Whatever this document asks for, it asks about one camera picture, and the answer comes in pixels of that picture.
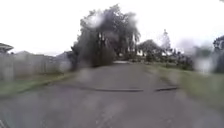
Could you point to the grey asphalt road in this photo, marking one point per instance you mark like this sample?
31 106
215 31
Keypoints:
113 103

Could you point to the dark trees and bushes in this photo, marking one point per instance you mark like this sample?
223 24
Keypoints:
153 50

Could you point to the large dark tree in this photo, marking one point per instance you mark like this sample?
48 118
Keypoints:
105 36

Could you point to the grey wooden fence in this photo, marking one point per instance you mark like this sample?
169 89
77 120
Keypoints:
30 65

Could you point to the grass verge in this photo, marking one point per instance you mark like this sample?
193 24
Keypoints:
200 86
20 85

